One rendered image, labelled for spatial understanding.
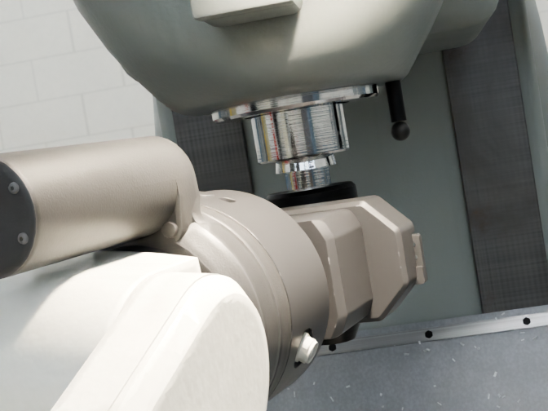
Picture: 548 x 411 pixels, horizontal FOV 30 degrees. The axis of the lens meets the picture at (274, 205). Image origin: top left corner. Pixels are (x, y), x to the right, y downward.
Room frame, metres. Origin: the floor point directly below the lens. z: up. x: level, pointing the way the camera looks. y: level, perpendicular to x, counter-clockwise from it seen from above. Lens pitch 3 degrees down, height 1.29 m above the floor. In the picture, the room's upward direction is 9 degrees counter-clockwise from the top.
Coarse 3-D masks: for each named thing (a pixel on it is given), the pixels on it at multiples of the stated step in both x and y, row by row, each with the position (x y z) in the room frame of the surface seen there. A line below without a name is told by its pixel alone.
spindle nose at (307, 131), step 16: (288, 112) 0.50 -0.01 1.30; (304, 112) 0.50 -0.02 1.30; (320, 112) 0.50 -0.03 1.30; (336, 112) 0.51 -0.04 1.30; (256, 128) 0.51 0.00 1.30; (272, 128) 0.50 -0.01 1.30; (288, 128) 0.50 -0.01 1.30; (304, 128) 0.50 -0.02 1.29; (320, 128) 0.50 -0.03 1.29; (336, 128) 0.50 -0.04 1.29; (256, 144) 0.51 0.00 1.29; (272, 144) 0.50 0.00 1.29; (288, 144) 0.50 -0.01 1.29; (304, 144) 0.50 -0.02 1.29; (320, 144) 0.50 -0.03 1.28; (336, 144) 0.50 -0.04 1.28; (272, 160) 0.50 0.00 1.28
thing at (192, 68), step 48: (96, 0) 0.46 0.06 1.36; (144, 0) 0.44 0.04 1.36; (336, 0) 0.43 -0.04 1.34; (384, 0) 0.43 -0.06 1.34; (432, 0) 0.46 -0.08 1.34; (144, 48) 0.45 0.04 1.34; (192, 48) 0.44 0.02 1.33; (240, 48) 0.44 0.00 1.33; (288, 48) 0.43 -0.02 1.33; (336, 48) 0.44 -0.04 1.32; (384, 48) 0.45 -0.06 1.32; (192, 96) 0.46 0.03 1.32; (240, 96) 0.46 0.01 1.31
